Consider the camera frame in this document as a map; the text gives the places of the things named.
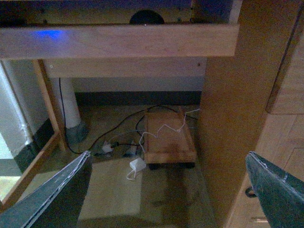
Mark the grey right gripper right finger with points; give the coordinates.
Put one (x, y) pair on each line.
(280, 194)

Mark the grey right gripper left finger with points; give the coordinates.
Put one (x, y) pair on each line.
(57, 203)

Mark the dark grey computer mouse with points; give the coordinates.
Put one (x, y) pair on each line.
(146, 16)

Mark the white pipe with grey base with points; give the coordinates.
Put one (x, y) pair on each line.
(76, 129)

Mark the white plug on floor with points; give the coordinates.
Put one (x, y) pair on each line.
(107, 147)

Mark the white charger adapter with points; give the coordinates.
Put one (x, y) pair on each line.
(138, 165)

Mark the wooden rolling stand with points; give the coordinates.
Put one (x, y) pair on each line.
(167, 140)

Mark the wooden desk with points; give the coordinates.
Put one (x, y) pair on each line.
(235, 96)

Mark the wooden keyboard tray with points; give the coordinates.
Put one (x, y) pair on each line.
(167, 40)

